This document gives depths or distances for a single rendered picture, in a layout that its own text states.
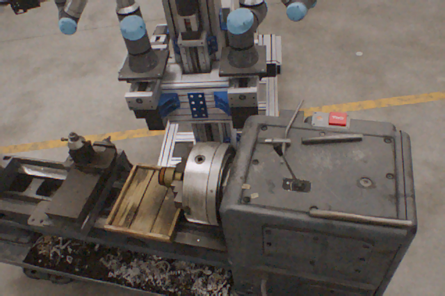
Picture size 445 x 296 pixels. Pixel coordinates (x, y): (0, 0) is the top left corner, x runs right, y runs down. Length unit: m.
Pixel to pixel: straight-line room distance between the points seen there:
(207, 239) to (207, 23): 1.03
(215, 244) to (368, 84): 2.45
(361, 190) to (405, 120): 2.15
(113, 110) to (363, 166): 2.72
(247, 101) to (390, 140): 0.70
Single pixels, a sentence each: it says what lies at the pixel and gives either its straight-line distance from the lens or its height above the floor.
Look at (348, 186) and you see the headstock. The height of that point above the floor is 1.26.
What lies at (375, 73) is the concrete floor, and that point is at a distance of 3.79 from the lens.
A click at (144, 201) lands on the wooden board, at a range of 1.75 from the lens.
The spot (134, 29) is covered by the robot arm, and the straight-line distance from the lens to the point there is 1.85.
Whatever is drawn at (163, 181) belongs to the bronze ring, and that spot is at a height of 1.09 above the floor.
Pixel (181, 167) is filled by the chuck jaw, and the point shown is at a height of 1.13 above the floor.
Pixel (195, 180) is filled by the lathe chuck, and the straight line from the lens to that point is 1.34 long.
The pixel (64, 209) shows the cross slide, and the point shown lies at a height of 0.97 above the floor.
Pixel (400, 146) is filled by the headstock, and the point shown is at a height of 1.25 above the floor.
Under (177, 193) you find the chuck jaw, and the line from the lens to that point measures 1.44.
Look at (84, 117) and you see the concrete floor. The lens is 3.72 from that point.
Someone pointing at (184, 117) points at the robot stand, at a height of 0.85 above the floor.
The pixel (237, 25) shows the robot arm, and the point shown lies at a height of 1.37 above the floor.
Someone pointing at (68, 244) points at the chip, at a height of 0.55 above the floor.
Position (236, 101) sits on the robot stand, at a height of 1.07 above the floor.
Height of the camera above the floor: 2.26
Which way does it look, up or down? 48 degrees down
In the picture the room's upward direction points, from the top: 9 degrees counter-clockwise
